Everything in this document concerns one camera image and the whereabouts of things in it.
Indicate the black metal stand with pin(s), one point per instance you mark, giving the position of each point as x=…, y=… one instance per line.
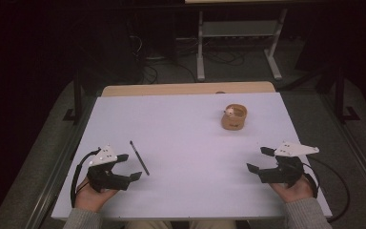
x=340, y=95
x=77, y=95

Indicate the person's leg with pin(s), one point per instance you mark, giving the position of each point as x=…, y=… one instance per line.
x=213, y=225
x=149, y=225

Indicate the person's right hand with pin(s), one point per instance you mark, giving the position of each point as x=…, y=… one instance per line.
x=294, y=192

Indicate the metal floor rail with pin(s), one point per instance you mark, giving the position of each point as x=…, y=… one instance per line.
x=359, y=159
x=54, y=178

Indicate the person's right leg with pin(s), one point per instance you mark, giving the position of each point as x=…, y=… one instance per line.
x=213, y=225

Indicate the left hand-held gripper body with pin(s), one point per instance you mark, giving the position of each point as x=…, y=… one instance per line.
x=103, y=178

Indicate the person's left leg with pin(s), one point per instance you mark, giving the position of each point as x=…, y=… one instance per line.
x=149, y=225

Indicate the person's left hand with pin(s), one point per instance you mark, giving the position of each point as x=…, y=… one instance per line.
x=90, y=197

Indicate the black pen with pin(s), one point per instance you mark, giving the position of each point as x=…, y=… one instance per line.
x=139, y=158

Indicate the white metal desk frame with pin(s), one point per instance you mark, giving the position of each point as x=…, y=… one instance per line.
x=200, y=57

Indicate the wooden pen holder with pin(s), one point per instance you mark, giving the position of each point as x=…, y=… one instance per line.
x=234, y=122

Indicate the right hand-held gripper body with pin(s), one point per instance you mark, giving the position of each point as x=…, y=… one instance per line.
x=286, y=170

